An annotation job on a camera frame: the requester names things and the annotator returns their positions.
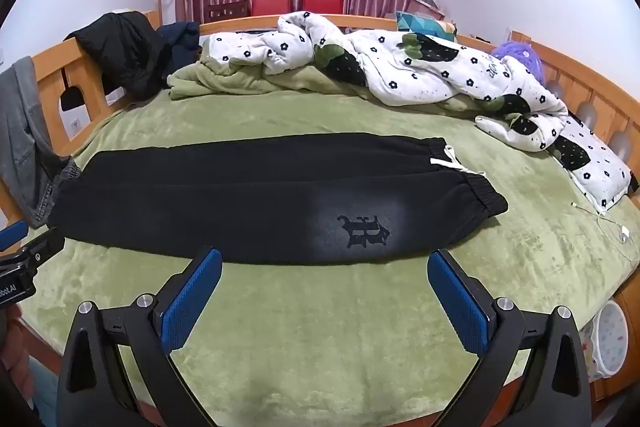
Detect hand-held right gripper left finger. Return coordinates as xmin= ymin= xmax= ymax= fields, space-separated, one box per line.
xmin=56 ymin=247 xmax=223 ymax=427

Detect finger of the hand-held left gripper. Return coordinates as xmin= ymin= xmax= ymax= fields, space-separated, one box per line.
xmin=14 ymin=228 xmax=66 ymax=278
xmin=0 ymin=221 xmax=29 ymax=252

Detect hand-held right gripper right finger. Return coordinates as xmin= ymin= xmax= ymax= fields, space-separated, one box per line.
xmin=426 ymin=248 xmax=593 ymax=427

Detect black pants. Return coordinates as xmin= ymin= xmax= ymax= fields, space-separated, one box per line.
xmin=47 ymin=132 xmax=510 ymax=267

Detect grey denim jacket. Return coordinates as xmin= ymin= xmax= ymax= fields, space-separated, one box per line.
xmin=0 ymin=56 xmax=81 ymax=228

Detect green bed sheet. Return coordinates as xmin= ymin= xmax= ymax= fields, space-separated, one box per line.
xmin=19 ymin=89 xmax=640 ymax=427

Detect white laundry basket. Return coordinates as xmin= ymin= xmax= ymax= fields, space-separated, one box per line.
xmin=585 ymin=299 xmax=630 ymax=380

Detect white floral pillow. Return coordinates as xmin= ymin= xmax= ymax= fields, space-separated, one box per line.
xmin=552 ymin=114 xmax=633 ymax=212

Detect black jacket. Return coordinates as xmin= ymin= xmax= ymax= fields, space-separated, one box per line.
xmin=65 ymin=12 xmax=173 ymax=100

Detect crumpled green blanket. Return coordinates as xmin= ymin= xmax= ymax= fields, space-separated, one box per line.
xmin=166 ymin=57 xmax=481 ymax=115

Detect white floral duvet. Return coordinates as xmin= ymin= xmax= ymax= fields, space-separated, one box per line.
xmin=207 ymin=11 xmax=571 ymax=152

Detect navy garment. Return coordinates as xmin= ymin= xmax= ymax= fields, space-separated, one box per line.
xmin=157 ymin=22 xmax=201 ymax=75

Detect purple plush toy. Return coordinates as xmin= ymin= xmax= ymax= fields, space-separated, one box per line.
xmin=490 ymin=39 xmax=545 ymax=82

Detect colourful geometric cushion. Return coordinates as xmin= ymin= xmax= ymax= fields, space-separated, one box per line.
xmin=395 ymin=11 xmax=458 ymax=42

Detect dark wooden chair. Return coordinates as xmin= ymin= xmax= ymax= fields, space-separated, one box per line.
xmin=204 ymin=0 xmax=250 ymax=24

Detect pile of cardboard boxes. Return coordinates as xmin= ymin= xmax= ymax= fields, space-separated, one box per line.
xmin=409 ymin=0 xmax=447 ymax=22

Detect white charger cable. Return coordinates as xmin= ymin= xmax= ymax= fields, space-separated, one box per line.
xmin=571 ymin=202 xmax=640 ymax=264

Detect wooden bed frame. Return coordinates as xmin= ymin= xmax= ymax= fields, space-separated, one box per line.
xmin=0 ymin=9 xmax=640 ymax=403

